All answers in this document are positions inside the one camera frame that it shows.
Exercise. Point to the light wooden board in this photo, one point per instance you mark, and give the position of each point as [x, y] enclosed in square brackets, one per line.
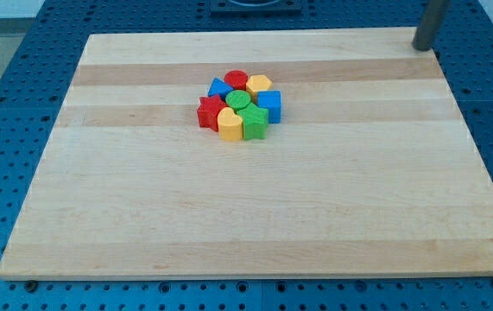
[371, 172]

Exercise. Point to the green cylinder block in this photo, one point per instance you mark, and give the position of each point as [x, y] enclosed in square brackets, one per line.
[237, 99]

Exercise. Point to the green star block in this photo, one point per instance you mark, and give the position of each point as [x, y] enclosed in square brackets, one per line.
[255, 121]

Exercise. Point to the red star block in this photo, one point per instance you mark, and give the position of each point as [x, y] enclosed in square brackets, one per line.
[208, 110]

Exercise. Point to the yellow hexagon block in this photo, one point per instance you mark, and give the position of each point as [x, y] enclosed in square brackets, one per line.
[256, 84]

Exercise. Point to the yellow heart block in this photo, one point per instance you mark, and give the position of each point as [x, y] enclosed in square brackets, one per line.
[230, 125]

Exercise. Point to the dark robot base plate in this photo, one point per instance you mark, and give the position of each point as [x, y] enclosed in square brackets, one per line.
[224, 7]

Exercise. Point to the blue triangle block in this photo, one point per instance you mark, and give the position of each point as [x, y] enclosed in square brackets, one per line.
[220, 88]

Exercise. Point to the red cylinder block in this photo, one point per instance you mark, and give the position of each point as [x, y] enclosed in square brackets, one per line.
[237, 79]

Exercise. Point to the blue cube block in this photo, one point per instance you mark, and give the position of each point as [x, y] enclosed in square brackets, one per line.
[271, 100]

